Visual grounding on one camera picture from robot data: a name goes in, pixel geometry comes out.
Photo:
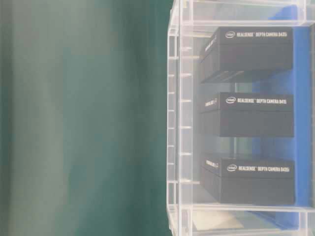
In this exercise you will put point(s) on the black realsense box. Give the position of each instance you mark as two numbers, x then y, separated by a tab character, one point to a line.
236	114
245	54
248	181

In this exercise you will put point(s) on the clear plastic storage case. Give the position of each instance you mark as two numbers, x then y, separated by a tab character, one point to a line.
191	210

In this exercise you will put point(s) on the green table cloth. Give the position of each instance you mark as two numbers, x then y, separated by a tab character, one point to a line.
83	94

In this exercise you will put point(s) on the blue foam liner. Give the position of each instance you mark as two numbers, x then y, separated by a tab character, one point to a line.
297	82

